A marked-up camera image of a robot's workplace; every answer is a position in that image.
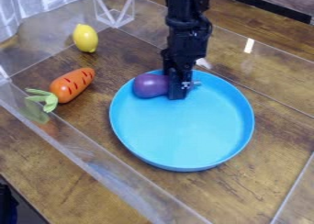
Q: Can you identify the orange toy carrot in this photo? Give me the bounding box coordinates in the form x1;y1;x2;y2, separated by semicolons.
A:
25;67;96;113

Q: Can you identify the clear acrylic corner bracket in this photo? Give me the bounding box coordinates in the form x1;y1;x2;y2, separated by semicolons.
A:
93;0;134;28

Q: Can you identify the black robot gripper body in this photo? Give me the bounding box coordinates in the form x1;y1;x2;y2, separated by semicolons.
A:
158;16;215;73

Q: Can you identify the yellow toy lemon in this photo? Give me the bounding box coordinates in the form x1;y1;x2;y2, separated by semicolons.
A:
72;24;97;53

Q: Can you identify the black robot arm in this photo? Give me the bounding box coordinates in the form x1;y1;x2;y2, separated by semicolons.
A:
160;0;212;100

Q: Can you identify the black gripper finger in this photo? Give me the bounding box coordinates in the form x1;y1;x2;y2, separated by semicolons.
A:
160;49;172;75
168;68;192;100

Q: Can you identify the clear acrylic front barrier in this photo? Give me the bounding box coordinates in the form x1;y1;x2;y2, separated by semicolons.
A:
0;77;212;224

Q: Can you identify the purple toy eggplant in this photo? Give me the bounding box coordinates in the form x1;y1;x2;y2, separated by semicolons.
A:
130;73;203;99

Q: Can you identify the blue round tray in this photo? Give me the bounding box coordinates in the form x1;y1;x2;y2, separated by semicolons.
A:
109;71;255;172

